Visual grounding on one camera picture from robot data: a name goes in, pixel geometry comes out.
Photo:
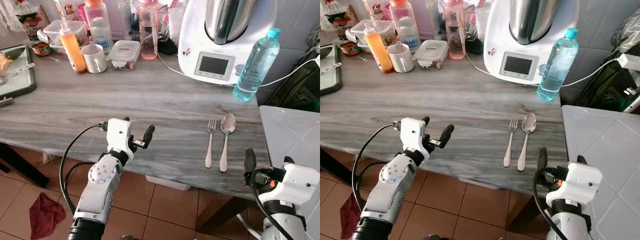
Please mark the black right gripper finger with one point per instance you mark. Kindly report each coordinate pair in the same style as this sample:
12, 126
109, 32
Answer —
250, 160
581, 160
542, 157
289, 160

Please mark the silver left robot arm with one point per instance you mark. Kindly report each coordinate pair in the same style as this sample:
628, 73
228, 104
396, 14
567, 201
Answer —
390, 190
97, 190

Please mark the steel fork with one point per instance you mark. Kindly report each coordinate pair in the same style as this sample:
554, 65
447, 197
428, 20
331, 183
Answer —
507, 157
208, 160

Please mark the steel spoon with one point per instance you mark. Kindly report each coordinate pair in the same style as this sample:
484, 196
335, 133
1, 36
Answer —
228, 122
529, 121

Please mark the dark wooden table leg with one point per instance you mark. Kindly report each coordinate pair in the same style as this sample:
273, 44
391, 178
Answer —
522, 212
220, 212
335, 167
25, 167

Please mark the white plastic bin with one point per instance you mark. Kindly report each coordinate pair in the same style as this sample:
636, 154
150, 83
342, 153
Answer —
477, 183
167, 182

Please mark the white mug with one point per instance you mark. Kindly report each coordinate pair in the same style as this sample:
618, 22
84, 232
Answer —
400, 60
94, 60

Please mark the clear lidded food container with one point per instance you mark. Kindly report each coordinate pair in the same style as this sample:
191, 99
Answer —
124, 52
431, 52

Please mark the black green bag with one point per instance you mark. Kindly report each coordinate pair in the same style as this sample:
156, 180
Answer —
295, 90
597, 90

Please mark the red cloth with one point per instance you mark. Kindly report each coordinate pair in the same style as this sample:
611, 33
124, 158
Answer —
350, 215
45, 215

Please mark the orange sauce bottle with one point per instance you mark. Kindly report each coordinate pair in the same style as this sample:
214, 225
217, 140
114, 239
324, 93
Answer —
380, 52
74, 52

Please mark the black pouch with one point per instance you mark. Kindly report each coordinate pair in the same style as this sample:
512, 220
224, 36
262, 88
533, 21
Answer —
167, 47
474, 47

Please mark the pink drinking bottle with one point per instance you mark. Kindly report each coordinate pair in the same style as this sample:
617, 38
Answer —
455, 35
148, 35

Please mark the dark green tray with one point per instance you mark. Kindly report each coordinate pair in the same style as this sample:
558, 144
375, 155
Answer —
20, 85
330, 82

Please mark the clear bottle orange cap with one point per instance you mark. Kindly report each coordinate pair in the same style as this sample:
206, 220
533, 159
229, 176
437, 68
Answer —
404, 25
99, 25

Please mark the small red can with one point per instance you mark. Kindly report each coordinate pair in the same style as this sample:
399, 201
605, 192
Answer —
349, 48
41, 48

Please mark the white power strip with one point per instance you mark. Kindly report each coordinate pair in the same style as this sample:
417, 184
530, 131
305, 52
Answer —
629, 61

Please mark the white kitchen machine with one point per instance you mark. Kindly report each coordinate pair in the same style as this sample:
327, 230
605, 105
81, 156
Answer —
200, 35
505, 35

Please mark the clear plastic box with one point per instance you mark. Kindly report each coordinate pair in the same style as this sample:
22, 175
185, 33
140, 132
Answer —
357, 30
52, 30

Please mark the white milk carton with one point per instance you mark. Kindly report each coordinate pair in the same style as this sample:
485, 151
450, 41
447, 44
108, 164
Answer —
70, 9
377, 9

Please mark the plastic snack bag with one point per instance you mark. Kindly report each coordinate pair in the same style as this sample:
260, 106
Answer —
337, 17
30, 17

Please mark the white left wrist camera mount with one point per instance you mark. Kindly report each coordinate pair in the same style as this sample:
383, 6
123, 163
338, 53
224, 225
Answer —
119, 135
412, 132

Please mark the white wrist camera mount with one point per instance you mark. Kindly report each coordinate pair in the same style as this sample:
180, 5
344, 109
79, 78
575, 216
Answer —
575, 182
300, 182
119, 135
412, 132

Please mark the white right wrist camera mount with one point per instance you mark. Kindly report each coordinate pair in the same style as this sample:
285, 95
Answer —
300, 182
575, 182

